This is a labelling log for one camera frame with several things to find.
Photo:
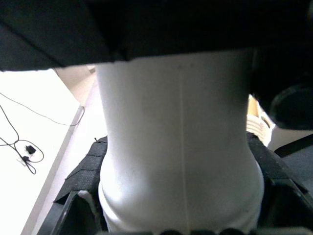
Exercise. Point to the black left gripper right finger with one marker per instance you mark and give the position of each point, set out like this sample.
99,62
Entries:
274,171

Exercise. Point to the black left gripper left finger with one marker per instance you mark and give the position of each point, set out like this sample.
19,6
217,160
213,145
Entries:
85,171

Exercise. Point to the white plastic table leg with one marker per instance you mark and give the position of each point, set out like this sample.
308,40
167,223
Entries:
171,134

